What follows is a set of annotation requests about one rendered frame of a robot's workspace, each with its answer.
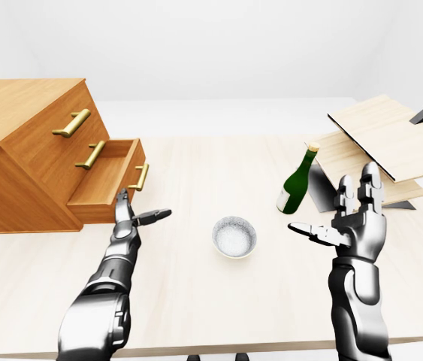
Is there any wooden drawer with medium handle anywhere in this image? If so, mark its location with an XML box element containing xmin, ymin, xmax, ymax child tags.
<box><xmin>36</xmin><ymin>135</ymin><xmax>116</xmax><ymax>204</ymax></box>

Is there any pale wooden slat rack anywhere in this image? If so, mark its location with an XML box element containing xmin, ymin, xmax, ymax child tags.
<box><xmin>304</xmin><ymin>93</ymin><xmax>423</xmax><ymax>214</ymax></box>

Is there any long brass drawer handle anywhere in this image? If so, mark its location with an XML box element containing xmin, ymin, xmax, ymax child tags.
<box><xmin>51</xmin><ymin>108</ymin><xmax>92</xmax><ymax>139</ymax></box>

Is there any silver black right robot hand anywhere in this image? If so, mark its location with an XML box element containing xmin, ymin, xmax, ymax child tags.
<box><xmin>287</xmin><ymin>161</ymin><xmax>388</xmax><ymax>265</ymax></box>

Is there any wooden drawer with long handle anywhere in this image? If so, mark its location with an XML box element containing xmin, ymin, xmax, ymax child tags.
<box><xmin>2</xmin><ymin>80</ymin><xmax>110</xmax><ymax>177</ymax></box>

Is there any short brass drawer handle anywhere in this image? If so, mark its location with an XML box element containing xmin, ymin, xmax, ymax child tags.
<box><xmin>127</xmin><ymin>162</ymin><xmax>150</xmax><ymax>193</ymax></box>

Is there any wooden cabinet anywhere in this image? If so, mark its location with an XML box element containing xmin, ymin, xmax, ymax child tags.
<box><xmin>0</xmin><ymin>77</ymin><xmax>150</xmax><ymax>235</ymax></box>

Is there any medium brass drawer handle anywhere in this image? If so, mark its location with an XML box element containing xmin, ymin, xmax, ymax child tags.
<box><xmin>74</xmin><ymin>140</ymin><xmax>107</xmax><ymax>171</ymax></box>

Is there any wooden drawer with short handle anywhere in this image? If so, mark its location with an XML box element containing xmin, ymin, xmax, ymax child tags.
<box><xmin>66</xmin><ymin>138</ymin><xmax>150</xmax><ymax>226</ymax></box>

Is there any speckled white bowl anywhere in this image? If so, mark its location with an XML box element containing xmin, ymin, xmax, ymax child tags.
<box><xmin>211</xmin><ymin>215</ymin><xmax>258</xmax><ymax>261</ymax></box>

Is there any green glass bottle with cork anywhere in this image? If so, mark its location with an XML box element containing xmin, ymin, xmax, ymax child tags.
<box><xmin>275</xmin><ymin>142</ymin><xmax>322</xmax><ymax>216</ymax></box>

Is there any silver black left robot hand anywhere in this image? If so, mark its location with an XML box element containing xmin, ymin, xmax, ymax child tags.
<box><xmin>110</xmin><ymin>188</ymin><xmax>173</xmax><ymax>244</ymax></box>

